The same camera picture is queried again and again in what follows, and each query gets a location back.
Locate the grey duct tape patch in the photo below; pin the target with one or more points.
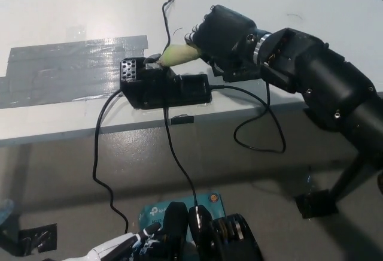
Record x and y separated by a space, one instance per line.
66 69

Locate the black soldering station base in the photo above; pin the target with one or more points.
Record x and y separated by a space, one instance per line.
170 93

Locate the black robot torso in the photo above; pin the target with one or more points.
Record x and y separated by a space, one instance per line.
227 237

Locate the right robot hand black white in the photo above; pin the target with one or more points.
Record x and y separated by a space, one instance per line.
227 36

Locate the black square printed tray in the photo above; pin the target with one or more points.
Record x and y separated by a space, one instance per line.
239 76

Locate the small black tape strip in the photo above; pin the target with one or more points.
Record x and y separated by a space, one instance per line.
182 119

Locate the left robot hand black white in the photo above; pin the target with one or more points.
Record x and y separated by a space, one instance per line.
151 243

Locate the clear blue plastic bottle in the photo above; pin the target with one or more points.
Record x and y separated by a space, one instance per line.
6 211

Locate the teal router box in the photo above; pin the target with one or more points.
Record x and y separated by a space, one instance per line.
154 211

